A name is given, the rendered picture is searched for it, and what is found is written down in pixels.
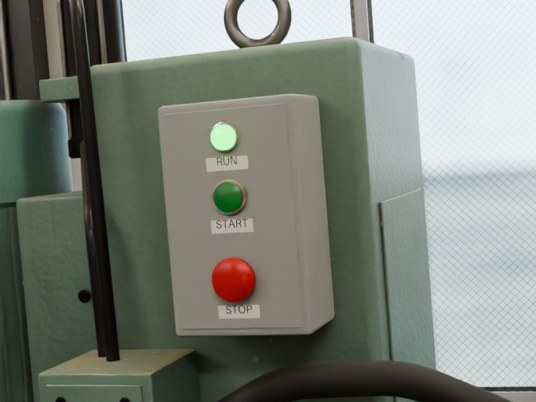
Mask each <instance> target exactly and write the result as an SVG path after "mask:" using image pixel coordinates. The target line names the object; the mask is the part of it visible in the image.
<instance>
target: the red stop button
mask: <svg viewBox="0 0 536 402"><path fill-rule="evenodd" d="M211 281H212V285H213V288H214V290H215V292H216V293H217V294H218V296H219V297H221V298H222V299H223V300H224V301H227V302H240V301H242V300H244V299H246V298H248V297H249V296H250V295H251V294H252V292H253V290H254V287H255V275H254V271H253V269H252V268H251V266H250V265H249V263H247V262H246V261H244V260H243V259H241V258H235V257H232V258H226V259H223V260H222V261H221V262H219V263H218V264H217V265H216V266H215V268H214V270H213V273H212V277H211Z"/></svg>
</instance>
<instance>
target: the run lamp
mask: <svg viewBox="0 0 536 402"><path fill-rule="evenodd" d="M210 141H211V145H212V146H213V148H214V149H215V150H217V151H219V152H230V151H232V150H233V149H234V148H235V147H236V146H237V144H238V131H237V129H236V127H235V126H234V125H232V124H230V123H226V122H222V123H219V124H216V126H214V127H213V128H212V130H211V134H210Z"/></svg>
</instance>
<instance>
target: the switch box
mask: <svg viewBox="0 0 536 402"><path fill-rule="evenodd" d="M158 120H159V130H160V147H161V157H162V167H163V177H164V195H165V205H166V215H167V233H168V243H169V253H170V262H171V280H172V290H173V300H174V310H175V328H176V333H177V335H179V336H181V337H216V336H279V335H310V334H311V333H314V332H315V331H317V330H318V329H320V328H321V327H322V326H323V325H325V324H326V323H328V322H329V321H331V320H332V319H333V318H334V315H335V314H334V304H333V283H332V272H331V261H330V250H329V230H328V219H327V208H326V197H325V177H324V166H323V155H322V145H321V124H320V113H319V103H318V99H317V97H315V96H309V95H299V94H282V95H273V96H265V97H249V98H241V99H233V100H217V101H208V102H199V103H191V104H175V105H167V106H162V107H160V108H159V109H158ZM222 122H226V123H230V124H232V125H234V126H235V127H236V129H237V131H238V144H237V146H236V147H235V148H234V149H233V150H232V151H230V152H219V151H217V150H215V149H214V148H213V146H212V145H211V141H210V134H211V130H212V128H213V127H214V126H216V124H219V123H222ZM228 156H247V158H248V168H249V169H238V170H227V171H207V165H206V159H207V158H218V157H228ZM225 179H233V180H235V181H238V182H239V183H240V184H242V186H243V187H244V189H245V192H246V204H245V206H244V208H243V209H242V210H241V211H240V212H239V213H237V214H235V215H224V214H222V213H220V212H219V211H218V210H217V209H216V208H215V206H214V204H213V202H212V192H213V190H214V188H215V186H216V185H217V184H218V183H219V182H220V181H223V180H225ZM226 219H253V229H254V232H238V233H222V234H212V233H211V220H226ZM232 257H235V258H241V259H243V260H244V261H246V262H247V263H249V265H250V266H251V268H252V269H253V271H254V275H255V287H254V290H253V292H252V294H251V295H250V296H249V297H248V298H246V299H244V300H242V301H239V302H228V301H224V300H223V299H222V298H221V297H219V296H218V294H217V293H216V292H215V290H214V288H213V285H212V281H211V277H212V273H213V270H214V268H215V266H216V265H217V264H218V263H219V262H221V261H222V260H223V259H226V258H232ZM218 305H259V309H260V318H230V319H219V311H218Z"/></svg>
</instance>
